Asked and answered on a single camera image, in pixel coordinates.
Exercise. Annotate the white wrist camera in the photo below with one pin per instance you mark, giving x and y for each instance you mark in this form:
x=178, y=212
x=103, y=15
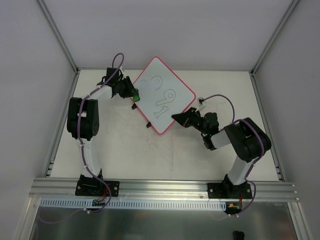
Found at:
x=201, y=104
x=122, y=72

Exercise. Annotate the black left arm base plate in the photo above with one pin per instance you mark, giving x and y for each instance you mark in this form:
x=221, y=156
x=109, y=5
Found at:
x=112, y=187

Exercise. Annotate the black object at bottom edge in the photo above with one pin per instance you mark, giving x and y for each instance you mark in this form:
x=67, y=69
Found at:
x=238, y=235

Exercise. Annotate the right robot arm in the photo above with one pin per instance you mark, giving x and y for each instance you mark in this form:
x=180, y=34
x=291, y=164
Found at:
x=249, y=142

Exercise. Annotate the green bone-shaped eraser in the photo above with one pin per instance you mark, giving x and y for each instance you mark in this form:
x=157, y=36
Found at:
x=135, y=95

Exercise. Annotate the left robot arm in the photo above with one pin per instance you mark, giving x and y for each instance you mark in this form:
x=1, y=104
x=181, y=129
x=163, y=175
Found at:
x=83, y=122

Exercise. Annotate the black whiteboard stand foot upper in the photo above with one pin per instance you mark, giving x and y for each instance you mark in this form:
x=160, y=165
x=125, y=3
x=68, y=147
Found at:
x=133, y=107

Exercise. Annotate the black whiteboard stand foot lower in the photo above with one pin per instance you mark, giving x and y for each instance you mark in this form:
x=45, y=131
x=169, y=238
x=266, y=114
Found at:
x=148, y=125

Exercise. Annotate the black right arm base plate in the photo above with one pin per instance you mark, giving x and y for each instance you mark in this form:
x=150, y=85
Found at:
x=225, y=191

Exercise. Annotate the aluminium frame post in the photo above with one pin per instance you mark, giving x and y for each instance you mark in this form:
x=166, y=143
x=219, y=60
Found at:
x=57, y=34
x=275, y=34

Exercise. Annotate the white slotted cable duct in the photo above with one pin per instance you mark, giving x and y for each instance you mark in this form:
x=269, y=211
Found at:
x=133, y=204

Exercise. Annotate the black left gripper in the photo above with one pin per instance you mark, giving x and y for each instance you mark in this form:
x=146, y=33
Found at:
x=129, y=87

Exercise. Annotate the right aluminium frame post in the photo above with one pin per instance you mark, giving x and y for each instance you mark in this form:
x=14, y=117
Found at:
x=275, y=34

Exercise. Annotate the aluminium mounting rail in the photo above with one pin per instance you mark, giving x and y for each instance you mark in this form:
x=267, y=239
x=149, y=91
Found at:
x=181, y=190

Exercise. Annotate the black whiteboard stand foot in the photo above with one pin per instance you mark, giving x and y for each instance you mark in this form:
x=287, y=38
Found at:
x=148, y=125
x=133, y=107

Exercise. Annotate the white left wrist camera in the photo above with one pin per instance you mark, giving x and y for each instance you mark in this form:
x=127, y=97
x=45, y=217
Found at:
x=122, y=72

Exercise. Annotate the pink framed whiteboard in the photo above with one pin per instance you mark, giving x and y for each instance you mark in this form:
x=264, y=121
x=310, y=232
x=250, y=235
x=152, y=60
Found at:
x=162, y=94

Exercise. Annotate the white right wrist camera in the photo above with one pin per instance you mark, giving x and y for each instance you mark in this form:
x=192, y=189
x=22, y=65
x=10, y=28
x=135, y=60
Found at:
x=201, y=104

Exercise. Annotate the left aluminium frame post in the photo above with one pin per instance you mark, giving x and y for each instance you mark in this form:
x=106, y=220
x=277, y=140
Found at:
x=57, y=34

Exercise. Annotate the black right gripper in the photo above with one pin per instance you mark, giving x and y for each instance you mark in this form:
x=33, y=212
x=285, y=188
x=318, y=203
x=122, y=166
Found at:
x=191, y=118

